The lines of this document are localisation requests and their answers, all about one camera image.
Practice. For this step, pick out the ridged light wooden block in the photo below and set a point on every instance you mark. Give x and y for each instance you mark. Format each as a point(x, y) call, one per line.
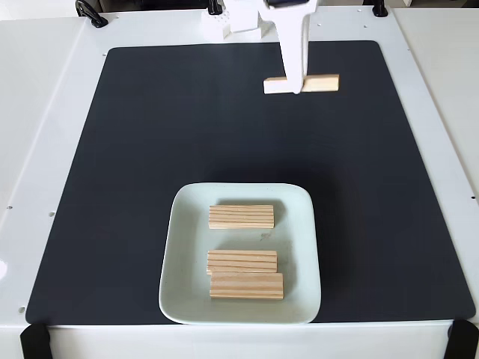
point(247, 286)
point(241, 217)
point(322, 84)
point(241, 260)

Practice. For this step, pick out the black rubber mat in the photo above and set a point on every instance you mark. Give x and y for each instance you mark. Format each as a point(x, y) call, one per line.
point(112, 187)

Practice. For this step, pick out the black corner bracket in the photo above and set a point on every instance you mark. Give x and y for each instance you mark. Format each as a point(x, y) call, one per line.
point(35, 342)
point(464, 340)

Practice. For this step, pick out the black table clamp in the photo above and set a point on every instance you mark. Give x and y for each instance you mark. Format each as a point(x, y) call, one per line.
point(214, 7)
point(91, 15)
point(379, 8)

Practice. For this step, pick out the pale green square plate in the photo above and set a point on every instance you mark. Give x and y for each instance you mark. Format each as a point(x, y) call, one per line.
point(299, 261)

